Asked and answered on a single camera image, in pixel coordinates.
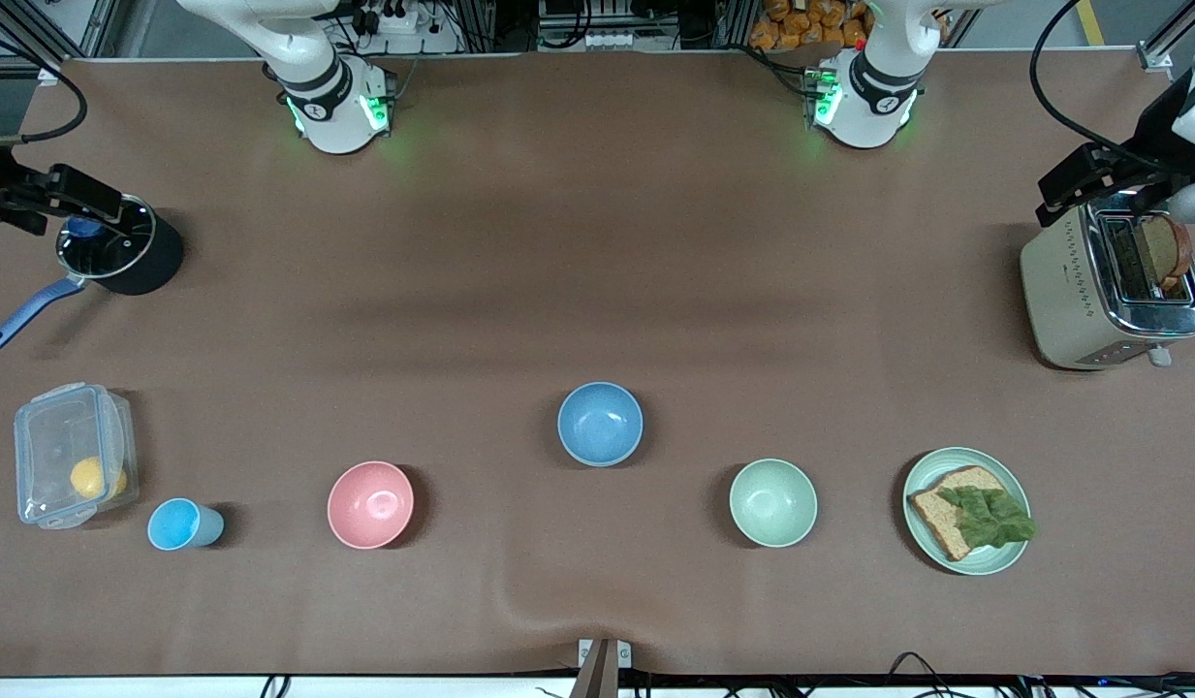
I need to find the glass lid with blue knob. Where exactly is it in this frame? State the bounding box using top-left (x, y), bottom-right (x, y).
top-left (56, 194), bottom-right (158, 280)

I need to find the blue plastic cup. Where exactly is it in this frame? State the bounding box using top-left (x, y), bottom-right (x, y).
top-left (147, 498), bottom-right (225, 552)

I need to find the white power strip with plugs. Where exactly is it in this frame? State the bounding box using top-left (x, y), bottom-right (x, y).
top-left (360, 3), bottom-right (421, 36)

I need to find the brown table cloth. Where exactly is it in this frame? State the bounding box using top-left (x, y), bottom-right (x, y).
top-left (0, 48), bottom-right (1195, 680)

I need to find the silver aluminium frame beam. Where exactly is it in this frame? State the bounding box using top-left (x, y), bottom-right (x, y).
top-left (0, 0), bottom-right (123, 83)
top-left (1140, 0), bottom-right (1195, 71)

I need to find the blue bowl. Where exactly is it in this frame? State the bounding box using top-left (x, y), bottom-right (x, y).
top-left (557, 382), bottom-right (645, 467)

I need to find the pale green plate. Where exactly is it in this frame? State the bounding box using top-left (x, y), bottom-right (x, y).
top-left (902, 447), bottom-right (1032, 577)

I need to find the green lettuce leaf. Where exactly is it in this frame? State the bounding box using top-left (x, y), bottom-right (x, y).
top-left (936, 485), bottom-right (1038, 549)

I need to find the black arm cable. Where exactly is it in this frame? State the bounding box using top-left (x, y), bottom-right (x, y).
top-left (1029, 0), bottom-right (1133, 156)
top-left (0, 34), bottom-right (88, 146)

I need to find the beige and chrome toaster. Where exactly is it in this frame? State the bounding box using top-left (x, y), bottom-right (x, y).
top-left (1021, 194), bottom-right (1195, 371)

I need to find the long white power strip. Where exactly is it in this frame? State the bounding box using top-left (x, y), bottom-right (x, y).
top-left (584, 29), bottom-right (678, 50)

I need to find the clear plastic lidded container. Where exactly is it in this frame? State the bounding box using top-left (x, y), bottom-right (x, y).
top-left (14, 383), bottom-right (140, 530)

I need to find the pale green bowl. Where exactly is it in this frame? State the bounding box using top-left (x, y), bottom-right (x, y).
top-left (730, 459), bottom-right (818, 549)

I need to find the pink bowl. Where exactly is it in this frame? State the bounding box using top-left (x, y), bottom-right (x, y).
top-left (328, 461), bottom-right (415, 550)

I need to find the black saucepan with blue handle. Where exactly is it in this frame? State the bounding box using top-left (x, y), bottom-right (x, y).
top-left (0, 194), bottom-right (185, 352)

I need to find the brown toast slice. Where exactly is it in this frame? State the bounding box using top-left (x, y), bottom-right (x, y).
top-left (1135, 213), bottom-right (1194, 297)

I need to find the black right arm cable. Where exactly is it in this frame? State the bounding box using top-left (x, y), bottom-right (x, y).
top-left (0, 34), bottom-right (88, 146)

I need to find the orange snack bag pile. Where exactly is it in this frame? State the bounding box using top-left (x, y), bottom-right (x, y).
top-left (749, 0), bottom-right (879, 52)

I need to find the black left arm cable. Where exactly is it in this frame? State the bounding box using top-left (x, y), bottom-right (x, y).
top-left (1029, 0), bottom-right (1133, 156)

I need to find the yellow orange fruit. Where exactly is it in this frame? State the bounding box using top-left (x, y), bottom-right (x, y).
top-left (70, 456), bottom-right (130, 501)

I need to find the brown bread slice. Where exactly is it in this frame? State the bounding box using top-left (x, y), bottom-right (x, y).
top-left (907, 465), bottom-right (1010, 563)

